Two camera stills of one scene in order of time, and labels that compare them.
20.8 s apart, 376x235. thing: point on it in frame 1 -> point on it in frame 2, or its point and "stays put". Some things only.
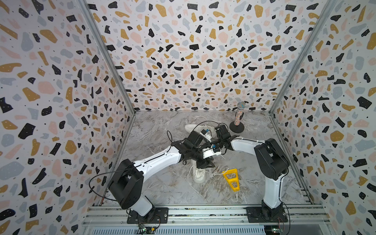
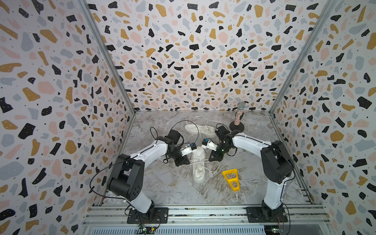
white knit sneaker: [199, 175] stays put
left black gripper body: [197, 154] -> [176, 155]
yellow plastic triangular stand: [232, 171] stays put
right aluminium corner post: [328, 10] stays put
